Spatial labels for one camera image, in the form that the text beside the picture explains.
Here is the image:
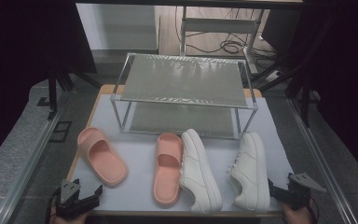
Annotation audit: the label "black monitor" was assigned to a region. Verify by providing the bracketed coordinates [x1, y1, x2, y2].
[260, 8, 302, 55]

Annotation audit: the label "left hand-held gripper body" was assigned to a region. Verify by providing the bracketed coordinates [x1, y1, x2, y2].
[55, 179, 100, 218]

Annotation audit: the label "white sneaker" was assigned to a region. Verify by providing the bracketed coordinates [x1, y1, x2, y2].
[227, 131, 271, 213]
[178, 128, 224, 215]

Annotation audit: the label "wooden table board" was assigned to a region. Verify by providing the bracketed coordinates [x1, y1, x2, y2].
[65, 83, 295, 217]

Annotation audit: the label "black metal stand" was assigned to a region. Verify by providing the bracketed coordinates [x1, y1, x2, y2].
[36, 62, 102, 120]
[251, 8, 337, 129]

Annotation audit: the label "white power strip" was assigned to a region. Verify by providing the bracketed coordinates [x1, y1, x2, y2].
[265, 69, 284, 82]

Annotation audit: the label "black floor cables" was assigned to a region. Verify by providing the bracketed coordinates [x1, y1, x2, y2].
[175, 6, 278, 60]

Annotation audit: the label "two-tier metal shoe rack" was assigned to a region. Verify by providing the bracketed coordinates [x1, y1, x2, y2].
[110, 52, 259, 140]

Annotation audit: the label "aluminium rail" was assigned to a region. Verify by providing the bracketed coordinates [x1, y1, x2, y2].
[0, 92, 70, 224]
[287, 97, 358, 224]

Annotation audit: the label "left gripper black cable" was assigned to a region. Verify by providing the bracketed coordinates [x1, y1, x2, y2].
[45, 188, 61, 224]

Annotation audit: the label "white metal stand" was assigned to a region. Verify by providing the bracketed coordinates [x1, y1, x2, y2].
[179, 6, 260, 75]

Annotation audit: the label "person's left hand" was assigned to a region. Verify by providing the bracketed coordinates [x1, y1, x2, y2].
[49, 206, 90, 224]

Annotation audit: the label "white panel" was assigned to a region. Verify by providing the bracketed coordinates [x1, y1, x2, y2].
[76, 3, 160, 51]

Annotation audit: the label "pink slipper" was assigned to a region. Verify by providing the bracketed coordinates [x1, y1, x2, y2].
[152, 132, 185, 206]
[76, 126, 129, 188]

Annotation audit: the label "white table mat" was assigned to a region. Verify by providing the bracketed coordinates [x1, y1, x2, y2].
[71, 94, 295, 213]

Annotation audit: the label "person's right hand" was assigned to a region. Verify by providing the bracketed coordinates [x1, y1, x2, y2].
[281, 200, 315, 224]

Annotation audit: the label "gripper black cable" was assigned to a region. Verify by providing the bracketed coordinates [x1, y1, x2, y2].
[309, 199, 321, 224]
[45, 188, 61, 224]

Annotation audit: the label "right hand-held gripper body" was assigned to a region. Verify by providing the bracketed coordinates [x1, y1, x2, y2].
[285, 172, 327, 211]

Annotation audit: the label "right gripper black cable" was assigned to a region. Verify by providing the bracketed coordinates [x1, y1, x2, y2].
[309, 199, 321, 224]

